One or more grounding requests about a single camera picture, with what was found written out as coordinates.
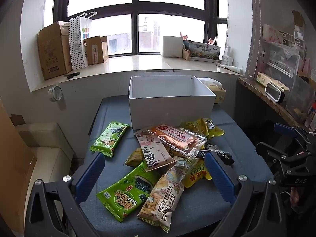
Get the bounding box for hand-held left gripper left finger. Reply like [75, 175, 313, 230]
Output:
[25, 152, 106, 237]

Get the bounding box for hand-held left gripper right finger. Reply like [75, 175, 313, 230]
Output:
[204, 152, 287, 237]

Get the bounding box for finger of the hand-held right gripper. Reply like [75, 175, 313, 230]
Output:
[255, 141, 290, 165]
[274, 123, 299, 138]

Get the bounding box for black and silver chips packet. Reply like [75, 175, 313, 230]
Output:
[197, 145, 234, 166]

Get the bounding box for large green seaweed packet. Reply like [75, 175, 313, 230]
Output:
[96, 161, 161, 223]

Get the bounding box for small green seaweed packet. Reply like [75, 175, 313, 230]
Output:
[89, 121, 131, 157]

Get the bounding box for white cardboard box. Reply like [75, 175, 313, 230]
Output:
[128, 75, 217, 130]

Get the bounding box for person's right hand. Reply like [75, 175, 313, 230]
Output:
[291, 187, 301, 212]

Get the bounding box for yellow red-print snack packet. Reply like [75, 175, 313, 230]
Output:
[182, 162, 213, 188]

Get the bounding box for black and white clock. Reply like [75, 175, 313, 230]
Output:
[265, 82, 286, 103]

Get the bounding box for stone side counter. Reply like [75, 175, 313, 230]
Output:
[238, 77, 305, 127]

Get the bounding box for small orange bread packet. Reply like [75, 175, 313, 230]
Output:
[124, 148, 144, 167]

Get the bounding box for yellow crinkled snack packet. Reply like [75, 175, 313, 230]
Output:
[180, 118, 225, 139]

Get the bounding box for green and white tissue pack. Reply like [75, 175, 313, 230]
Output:
[256, 72, 290, 92]

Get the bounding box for white floor boxes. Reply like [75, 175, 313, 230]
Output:
[14, 122, 75, 203]

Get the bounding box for orange clear noodle packet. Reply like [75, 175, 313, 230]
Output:
[150, 124, 208, 160]

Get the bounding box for balloon print chips packet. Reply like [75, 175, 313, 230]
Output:
[137, 160, 191, 233]

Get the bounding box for pink and white snack packet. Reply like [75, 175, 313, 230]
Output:
[134, 128, 177, 172]

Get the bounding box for clear drawer organizer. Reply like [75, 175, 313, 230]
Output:
[261, 23, 310, 82]

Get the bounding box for beige tissue pack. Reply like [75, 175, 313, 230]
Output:
[199, 77, 227, 103]

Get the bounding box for flat brown cardboard sheet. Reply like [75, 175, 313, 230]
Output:
[0, 99, 38, 229]

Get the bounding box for white tube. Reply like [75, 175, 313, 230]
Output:
[216, 64, 244, 75]

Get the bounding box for white plastic bottle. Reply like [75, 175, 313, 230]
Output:
[221, 46, 234, 66]

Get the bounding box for long landscape print box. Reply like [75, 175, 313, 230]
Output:
[188, 40, 222, 64]

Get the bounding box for small open cardboard box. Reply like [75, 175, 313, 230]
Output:
[83, 36, 109, 66]

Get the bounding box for wooden pen holder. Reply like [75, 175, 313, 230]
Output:
[182, 42, 191, 60]

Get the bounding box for tall brown cardboard box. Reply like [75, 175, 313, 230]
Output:
[37, 21, 72, 81]

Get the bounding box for polka dot paper bag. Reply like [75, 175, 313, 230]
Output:
[68, 11, 98, 71]

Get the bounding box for white closed box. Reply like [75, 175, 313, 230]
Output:
[161, 36, 184, 58]

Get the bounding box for hanging white cord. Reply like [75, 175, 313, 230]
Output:
[247, 0, 262, 77]

